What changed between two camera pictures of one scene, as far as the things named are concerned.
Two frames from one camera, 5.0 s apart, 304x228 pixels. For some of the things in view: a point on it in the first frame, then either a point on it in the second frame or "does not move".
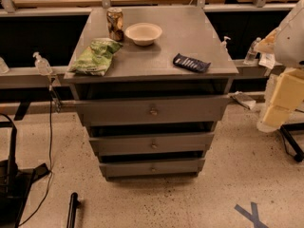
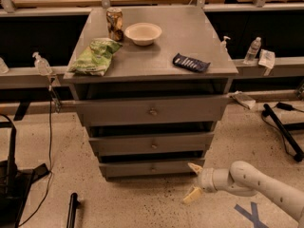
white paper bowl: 143,33 does not move
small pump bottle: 224,44 does not move
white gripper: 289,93 -> 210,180
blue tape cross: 253,216 does not move
